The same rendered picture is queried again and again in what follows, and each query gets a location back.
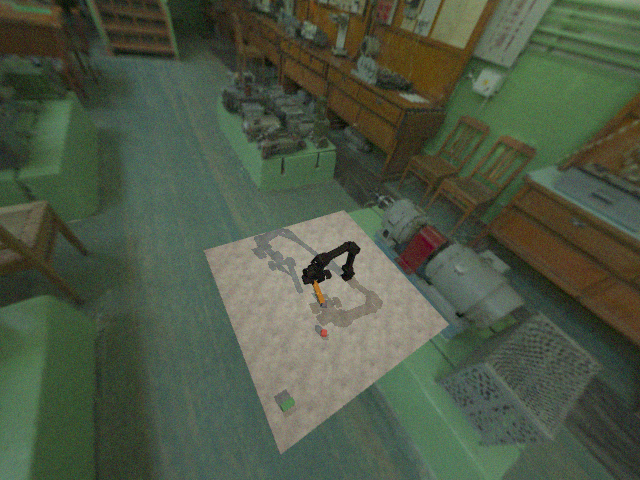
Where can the orange bar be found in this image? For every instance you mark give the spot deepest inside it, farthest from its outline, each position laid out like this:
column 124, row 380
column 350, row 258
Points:
column 318, row 292

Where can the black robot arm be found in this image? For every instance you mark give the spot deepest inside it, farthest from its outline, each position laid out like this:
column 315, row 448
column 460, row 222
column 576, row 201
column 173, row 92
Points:
column 323, row 259

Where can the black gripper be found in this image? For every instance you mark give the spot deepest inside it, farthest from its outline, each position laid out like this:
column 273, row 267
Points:
column 318, row 277

